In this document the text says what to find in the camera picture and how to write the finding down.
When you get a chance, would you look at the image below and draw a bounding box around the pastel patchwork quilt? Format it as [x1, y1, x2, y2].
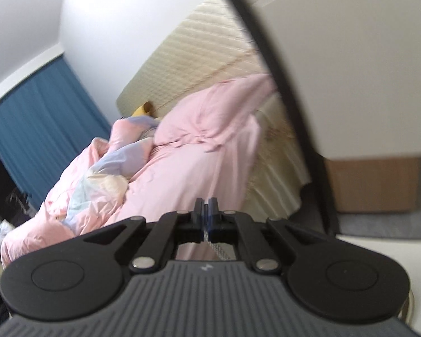
[0, 116, 162, 267]

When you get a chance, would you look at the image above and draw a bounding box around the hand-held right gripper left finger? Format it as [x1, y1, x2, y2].
[84, 198, 204, 272]

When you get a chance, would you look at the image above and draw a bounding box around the blue curtain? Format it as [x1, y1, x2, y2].
[0, 56, 113, 243]

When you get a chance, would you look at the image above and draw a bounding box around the light wooden nightstand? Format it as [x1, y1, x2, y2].
[324, 156, 420, 213]

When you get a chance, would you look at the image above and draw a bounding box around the dark window pane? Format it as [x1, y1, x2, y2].
[0, 137, 39, 218]

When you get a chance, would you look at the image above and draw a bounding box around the white shoelace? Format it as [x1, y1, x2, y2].
[203, 230, 234, 261]

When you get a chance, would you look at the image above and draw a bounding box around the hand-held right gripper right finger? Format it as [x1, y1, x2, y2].
[206, 197, 328, 273]

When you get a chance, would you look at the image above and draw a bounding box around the pink duvet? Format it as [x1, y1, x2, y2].
[102, 72, 278, 260]

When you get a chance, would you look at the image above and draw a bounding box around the yellow plush toy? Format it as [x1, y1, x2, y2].
[131, 101, 155, 117]

